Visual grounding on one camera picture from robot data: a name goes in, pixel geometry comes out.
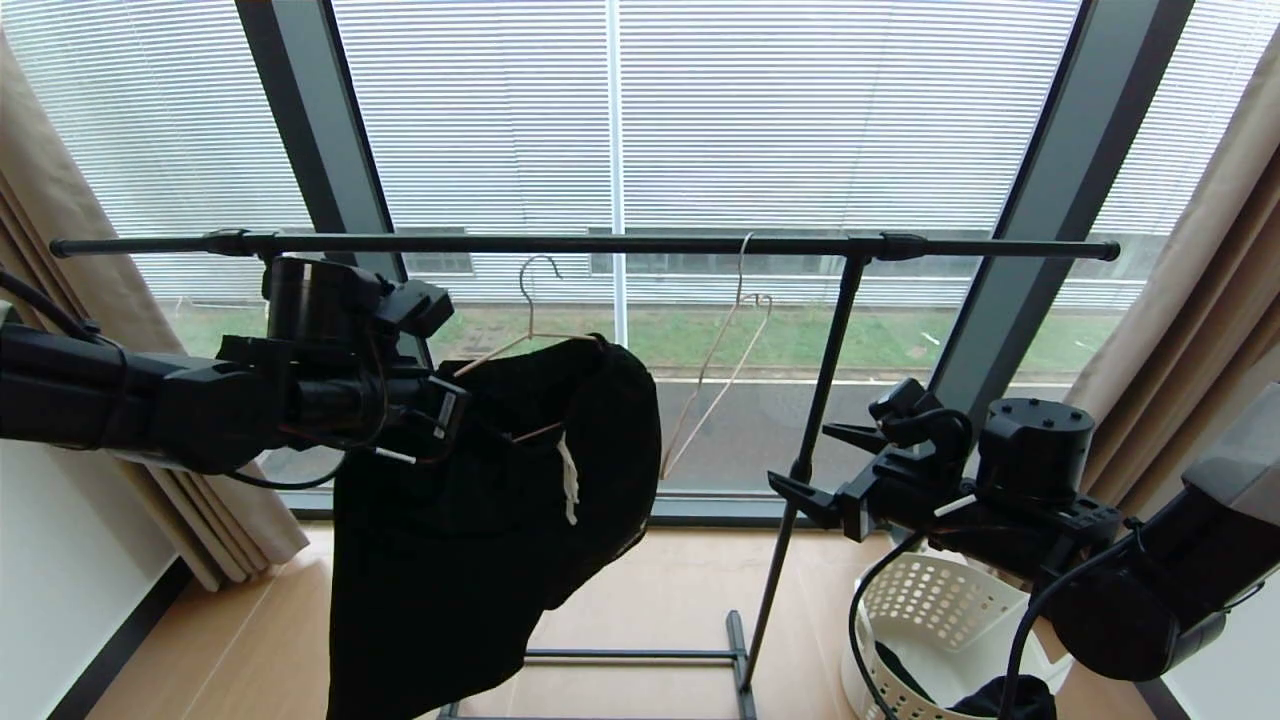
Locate window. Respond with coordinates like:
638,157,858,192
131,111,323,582
0,0,1280,526

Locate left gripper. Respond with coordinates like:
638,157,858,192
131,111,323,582
292,370,471,451

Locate white laundry basket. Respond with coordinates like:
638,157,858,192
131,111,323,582
840,548,1076,720

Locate black clothes rack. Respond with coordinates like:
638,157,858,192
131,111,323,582
48,230,1121,720

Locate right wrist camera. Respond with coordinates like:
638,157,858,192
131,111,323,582
868,378,976,471

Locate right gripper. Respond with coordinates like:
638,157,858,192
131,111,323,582
768,420,1123,583

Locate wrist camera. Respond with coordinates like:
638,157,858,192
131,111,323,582
868,378,976,471
372,278,456,339

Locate black garment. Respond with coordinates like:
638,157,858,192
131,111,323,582
878,640,1059,720

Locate pink clothes hanger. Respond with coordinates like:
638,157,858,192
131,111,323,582
455,255,601,443
660,233,773,481

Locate beige curtain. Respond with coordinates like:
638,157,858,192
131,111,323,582
1060,30,1280,521
0,30,311,593

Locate black shorts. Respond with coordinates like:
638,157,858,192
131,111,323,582
325,335,663,720

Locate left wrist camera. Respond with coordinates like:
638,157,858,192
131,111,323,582
372,278,456,339

